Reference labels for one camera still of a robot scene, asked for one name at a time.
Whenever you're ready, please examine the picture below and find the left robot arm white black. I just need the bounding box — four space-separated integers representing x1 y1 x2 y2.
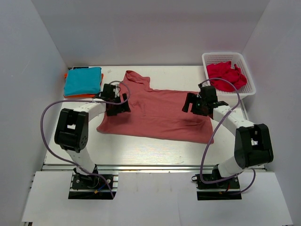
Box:
54 81 131 176

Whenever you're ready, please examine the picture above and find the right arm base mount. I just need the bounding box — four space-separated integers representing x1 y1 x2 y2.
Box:
191 174 242 201

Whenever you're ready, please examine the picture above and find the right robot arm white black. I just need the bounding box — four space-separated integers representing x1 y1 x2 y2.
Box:
182 85 274 184

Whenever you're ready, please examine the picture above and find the aluminium front rail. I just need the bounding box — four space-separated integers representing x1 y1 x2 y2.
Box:
41 163 266 174

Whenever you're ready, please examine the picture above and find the white plastic basket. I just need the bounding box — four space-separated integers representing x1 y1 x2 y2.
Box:
202 52 256 99

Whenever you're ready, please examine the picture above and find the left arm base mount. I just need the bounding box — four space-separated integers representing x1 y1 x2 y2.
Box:
68 168 118 200

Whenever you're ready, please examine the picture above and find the red t shirt in basket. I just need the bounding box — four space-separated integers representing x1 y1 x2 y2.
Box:
206 61 247 92

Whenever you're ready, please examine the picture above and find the folded orange t shirt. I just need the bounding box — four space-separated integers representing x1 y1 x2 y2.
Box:
64 73 104 98

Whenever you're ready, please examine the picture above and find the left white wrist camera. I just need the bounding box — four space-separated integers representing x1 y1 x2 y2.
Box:
113 85 121 93

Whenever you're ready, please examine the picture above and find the folded teal t shirt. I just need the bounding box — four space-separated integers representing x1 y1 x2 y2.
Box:
64 67 102 96

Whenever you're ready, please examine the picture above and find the salmon pink t shirt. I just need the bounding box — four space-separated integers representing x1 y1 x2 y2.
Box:
96 70 213 144

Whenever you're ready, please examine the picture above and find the folded dark shirt under stack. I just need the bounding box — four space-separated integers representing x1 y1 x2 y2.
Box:
72 66 90 70

